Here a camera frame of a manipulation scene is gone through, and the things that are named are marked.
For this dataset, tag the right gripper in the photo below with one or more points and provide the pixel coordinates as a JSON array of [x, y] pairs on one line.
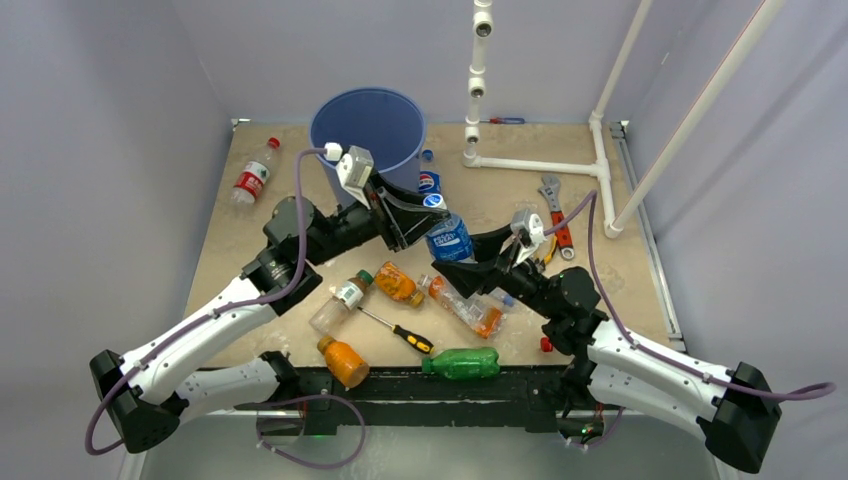
[[471, 277]]

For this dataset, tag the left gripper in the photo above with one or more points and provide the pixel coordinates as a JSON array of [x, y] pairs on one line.
[[402, 215]]

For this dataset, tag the Pocari Sweat blue bottle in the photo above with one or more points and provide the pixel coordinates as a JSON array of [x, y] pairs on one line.
[[449, 241]]

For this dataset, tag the orange floral label bottle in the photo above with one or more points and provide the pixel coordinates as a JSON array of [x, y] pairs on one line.
[[481, 317]]

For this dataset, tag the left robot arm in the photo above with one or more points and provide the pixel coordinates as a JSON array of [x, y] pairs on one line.
[[150, 391]]

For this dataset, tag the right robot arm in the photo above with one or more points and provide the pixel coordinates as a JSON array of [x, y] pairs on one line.
[[729, 409]]

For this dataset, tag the small Pepsi bottle by bin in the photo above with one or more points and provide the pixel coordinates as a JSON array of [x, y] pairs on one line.
[[429, 179]]

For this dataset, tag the blue plastic bin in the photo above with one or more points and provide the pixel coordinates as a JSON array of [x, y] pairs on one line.
[[387, 123]]

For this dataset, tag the orange pouch gold cap bottle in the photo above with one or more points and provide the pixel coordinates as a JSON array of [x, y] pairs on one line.
[[392, 281]]

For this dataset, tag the black yellow screwdriver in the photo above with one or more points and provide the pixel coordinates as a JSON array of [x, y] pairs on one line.
[[418, 342]]

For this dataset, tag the green plastic bottle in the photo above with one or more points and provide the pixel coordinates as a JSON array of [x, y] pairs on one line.
[[463, 363]]

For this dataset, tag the red cap clear bottle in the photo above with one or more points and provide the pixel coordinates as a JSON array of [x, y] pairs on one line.
[[546, 345]]

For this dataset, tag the green cap tea bottle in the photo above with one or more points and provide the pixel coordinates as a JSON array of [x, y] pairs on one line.
[[347, 297]]

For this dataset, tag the red blue screwdriver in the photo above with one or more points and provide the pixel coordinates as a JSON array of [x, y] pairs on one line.
[[505, 121]]

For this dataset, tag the red label clear bottle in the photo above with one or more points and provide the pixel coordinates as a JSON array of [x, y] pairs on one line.
[[256, 173]]

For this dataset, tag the orange juice bottle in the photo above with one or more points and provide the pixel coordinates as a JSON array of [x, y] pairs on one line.
[[346, 365]]

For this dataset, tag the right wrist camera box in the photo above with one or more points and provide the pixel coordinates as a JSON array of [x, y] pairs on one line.
[[528, 231]]

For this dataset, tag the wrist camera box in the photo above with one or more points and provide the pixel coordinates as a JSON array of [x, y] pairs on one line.
[[353, 167], [528, 231]]

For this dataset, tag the yellow handled pliers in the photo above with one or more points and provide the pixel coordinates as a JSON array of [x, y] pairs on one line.
[[550, 253]]

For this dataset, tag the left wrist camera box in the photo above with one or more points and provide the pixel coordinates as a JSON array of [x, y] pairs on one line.
[[353, 167]]

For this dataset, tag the red handled adjustable wrench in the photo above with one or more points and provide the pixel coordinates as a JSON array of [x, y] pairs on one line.
[[550, 192]]

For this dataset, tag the white PVC pipe frame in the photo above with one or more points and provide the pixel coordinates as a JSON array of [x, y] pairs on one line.
[[613, 221]]

